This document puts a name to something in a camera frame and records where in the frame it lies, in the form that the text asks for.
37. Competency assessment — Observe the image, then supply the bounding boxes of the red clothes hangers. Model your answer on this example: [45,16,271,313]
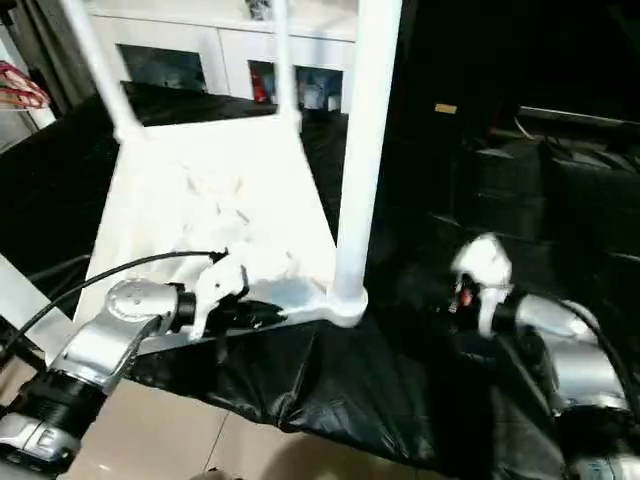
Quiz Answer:
[0,59,51,109]

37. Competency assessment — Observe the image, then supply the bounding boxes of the white glass-door cabinet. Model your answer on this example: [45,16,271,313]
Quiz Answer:
[89,0,361,114]

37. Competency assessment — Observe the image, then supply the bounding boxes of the long black bar device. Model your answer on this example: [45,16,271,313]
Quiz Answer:
[517,105,640,134]

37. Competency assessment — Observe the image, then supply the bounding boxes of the black left wrist camera cable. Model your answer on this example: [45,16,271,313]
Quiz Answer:
[0,248,231,361]

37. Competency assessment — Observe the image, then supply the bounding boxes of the white plastic table leg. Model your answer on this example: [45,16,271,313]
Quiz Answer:
[327,0,404,314]
[0,253,71,326]
[272,0,304,126]
[58,0,146,144]

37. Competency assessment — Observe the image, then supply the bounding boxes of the grey curtain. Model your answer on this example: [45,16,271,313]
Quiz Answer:
[19,0,96,111]

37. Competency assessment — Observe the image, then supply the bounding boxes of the dark grey bundle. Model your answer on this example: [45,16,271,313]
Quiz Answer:
[244,0,274,22]

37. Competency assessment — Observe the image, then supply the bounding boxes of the white plastic table top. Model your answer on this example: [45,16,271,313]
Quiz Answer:
[44,112,370,369]

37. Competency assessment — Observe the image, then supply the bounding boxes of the white storage box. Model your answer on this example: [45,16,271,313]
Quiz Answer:
[0,107,56,146]

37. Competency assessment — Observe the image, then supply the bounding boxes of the black mat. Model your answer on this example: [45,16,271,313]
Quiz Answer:
[0,82,640,471]

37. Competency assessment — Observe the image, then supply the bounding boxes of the black folding frame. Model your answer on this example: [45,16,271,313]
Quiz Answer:
[0,322,47,374]

